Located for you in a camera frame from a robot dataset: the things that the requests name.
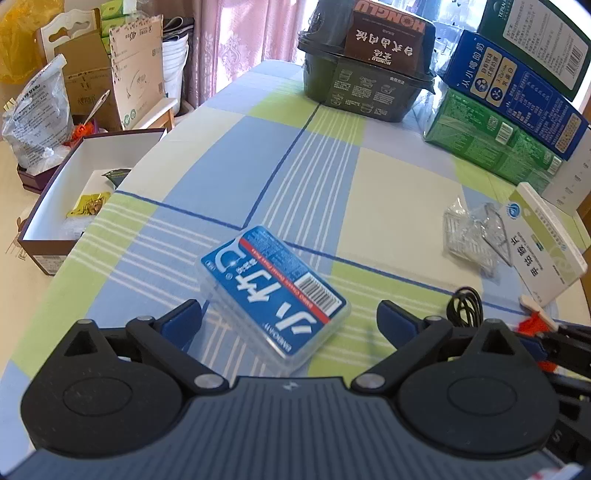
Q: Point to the clear packet with metal clips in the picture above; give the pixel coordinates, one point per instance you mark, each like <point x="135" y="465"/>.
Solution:
<point x="466" y="230"/>

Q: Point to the open white brown-sided box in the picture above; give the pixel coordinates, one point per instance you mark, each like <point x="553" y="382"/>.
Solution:
<point x="69" y="175"/>

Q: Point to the clear plastic bag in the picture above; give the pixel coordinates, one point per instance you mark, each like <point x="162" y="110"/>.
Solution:
<point x="37" y="120"/>

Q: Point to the tall white box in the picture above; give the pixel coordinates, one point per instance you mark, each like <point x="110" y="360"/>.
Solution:
<point x="570" y="184"/>

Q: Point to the yellow plastic bag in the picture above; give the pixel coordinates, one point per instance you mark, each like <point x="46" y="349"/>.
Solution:
<point x="23" y="41"/>

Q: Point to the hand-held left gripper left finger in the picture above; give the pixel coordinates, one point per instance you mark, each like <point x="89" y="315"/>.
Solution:
<point x="182" y="319"/>

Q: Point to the black food container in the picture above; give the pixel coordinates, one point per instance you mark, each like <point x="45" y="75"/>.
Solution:
<point x="360" y="92"/>

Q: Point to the white carved chair back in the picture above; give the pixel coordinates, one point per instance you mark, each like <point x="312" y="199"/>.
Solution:
<point x="69" y="23"/>

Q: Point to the small red object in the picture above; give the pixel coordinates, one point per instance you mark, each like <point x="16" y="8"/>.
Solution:
<point x="79" y="131"/>

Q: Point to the checked tablecloth desktop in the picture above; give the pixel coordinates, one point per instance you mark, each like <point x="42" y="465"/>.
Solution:
<point x="207" y="175"/>

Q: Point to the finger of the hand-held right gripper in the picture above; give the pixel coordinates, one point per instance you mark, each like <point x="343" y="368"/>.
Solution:
<point x="577" y="332"/>
<point x="568" y="353"/>

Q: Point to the large beige carton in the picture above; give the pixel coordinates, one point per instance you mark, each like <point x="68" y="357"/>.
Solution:
<point x="9" y="221"/>

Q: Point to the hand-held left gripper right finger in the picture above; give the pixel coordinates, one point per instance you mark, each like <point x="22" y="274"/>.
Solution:
<point x="395" y="323"/>

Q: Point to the clear box with blue label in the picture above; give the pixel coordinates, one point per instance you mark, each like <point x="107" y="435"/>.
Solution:
<point x="277" y="295"/>

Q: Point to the printed cardboard flap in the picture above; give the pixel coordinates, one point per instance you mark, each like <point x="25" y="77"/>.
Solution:
<point x="138" y="69"/>

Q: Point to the worn brown cardboard box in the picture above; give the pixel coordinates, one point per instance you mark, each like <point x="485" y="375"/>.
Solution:
<point x="87" y="78"/>

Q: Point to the blue milk carton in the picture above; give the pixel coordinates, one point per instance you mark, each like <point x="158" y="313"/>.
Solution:
<point x="508" y="92"/>

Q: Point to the dark packet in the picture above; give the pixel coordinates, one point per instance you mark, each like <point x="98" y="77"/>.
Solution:
<point x="117" y="177"/>

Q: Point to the red fuzzy item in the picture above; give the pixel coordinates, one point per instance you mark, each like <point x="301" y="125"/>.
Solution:
<point x="531" y="325"/>

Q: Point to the yellow green packet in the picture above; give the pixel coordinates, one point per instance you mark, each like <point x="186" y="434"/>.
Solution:
<point x="90" y="205"/>

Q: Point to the long white green medicine box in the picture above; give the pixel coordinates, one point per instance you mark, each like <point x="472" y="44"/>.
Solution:
<point x="540" y="249"/>

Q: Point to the metal spoon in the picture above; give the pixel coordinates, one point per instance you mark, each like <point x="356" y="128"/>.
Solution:
<point x="97" y="107"/>

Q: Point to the pink curtain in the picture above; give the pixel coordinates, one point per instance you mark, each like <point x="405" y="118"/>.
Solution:
<point x="231" y="41"/>

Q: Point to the maroon box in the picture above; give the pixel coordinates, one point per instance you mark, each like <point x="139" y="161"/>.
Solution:
<point x="32" y="182"/>

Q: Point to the dark green carton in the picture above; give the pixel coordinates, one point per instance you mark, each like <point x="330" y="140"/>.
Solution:
<point x="531" y="37"/>

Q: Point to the green wrapped carton pack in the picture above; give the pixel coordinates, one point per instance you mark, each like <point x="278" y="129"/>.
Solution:
<point x="475" y="134"/>

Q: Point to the green tissue packs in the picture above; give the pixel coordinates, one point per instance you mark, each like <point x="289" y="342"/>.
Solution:
<point x="113" y="9"/>

